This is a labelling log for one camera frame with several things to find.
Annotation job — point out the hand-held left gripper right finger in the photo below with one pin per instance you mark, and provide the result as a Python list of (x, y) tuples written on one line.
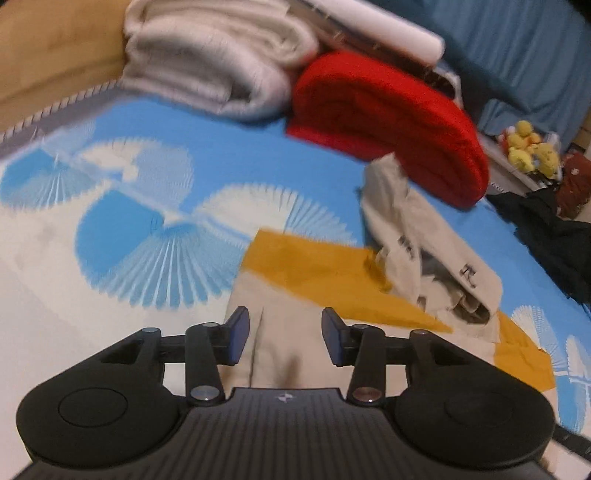
[(333, 337)]

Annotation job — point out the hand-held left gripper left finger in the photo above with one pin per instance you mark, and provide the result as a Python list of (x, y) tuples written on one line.
[(238, 334)]

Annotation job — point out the beige and yellow garment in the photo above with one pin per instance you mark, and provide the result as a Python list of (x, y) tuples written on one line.
[(300, 277)]

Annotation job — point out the pile of dark clothes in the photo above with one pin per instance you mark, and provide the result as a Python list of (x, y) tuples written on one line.
[(554, 230)]

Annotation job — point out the blue and white printed bedsheet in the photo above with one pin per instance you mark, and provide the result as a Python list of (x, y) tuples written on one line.
[(138, 230)]

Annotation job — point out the folded red blanket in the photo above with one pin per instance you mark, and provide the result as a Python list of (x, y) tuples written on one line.
[(392, 120)]

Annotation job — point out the yellow plush toys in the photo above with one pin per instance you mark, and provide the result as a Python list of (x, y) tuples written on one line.
[(528, 147)]

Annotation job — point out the folded white blanket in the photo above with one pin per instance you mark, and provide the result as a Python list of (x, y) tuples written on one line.
[(207, 55)]

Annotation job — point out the red-brown plush toy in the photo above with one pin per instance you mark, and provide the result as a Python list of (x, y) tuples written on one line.
[(576, 184)]

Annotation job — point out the white roll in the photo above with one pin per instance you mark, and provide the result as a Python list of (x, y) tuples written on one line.
[(383, 25)]

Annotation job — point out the blue curtain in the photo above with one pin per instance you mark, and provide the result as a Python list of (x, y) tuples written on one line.
[(517, 50)]

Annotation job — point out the wooden headboard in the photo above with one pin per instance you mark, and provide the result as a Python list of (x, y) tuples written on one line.
[(51, 50)]

